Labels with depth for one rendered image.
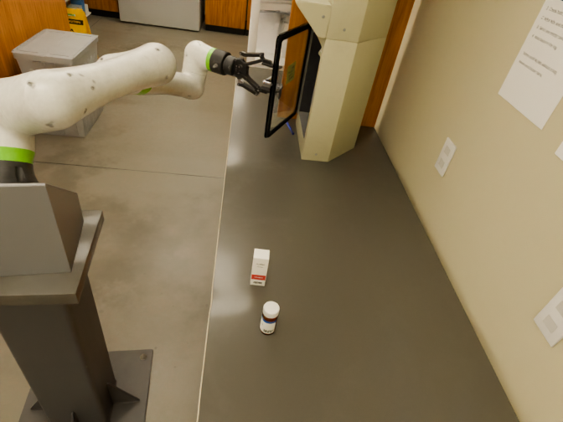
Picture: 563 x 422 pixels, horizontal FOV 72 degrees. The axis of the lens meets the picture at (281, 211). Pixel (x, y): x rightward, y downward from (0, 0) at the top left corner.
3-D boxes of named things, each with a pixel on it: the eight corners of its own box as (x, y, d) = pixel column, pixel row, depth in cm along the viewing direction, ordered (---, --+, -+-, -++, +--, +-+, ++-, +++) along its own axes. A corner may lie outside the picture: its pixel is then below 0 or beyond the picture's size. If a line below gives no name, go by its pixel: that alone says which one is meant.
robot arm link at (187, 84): (157, 65, 132) (131, 56, 135) (150, 99, 136) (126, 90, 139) (212, 77, 165) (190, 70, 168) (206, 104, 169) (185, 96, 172)
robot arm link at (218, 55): (223, 46, 159) (222, 68, 165) (207, 52, 150) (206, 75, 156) (235, 49, 157) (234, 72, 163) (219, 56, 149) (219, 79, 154)
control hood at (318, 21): (314, 14, 153) (319, -14, 147) (325, 38, 128) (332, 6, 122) (286, 10, 151) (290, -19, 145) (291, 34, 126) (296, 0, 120)
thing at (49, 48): (105, 74, 341) (99, 34, 320) (80, 102, 294) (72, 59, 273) (54, 68, 335) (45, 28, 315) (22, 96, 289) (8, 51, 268)
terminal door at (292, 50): (296, 114, 178) (312, 21, 153) (265, 140, 156) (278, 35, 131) (294, 113, 178) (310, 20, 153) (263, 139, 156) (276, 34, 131)
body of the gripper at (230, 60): (222, 77, 156) (242, 84, 154) (223, 55, 151) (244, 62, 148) (231, 72, 162) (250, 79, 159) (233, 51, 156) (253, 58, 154)
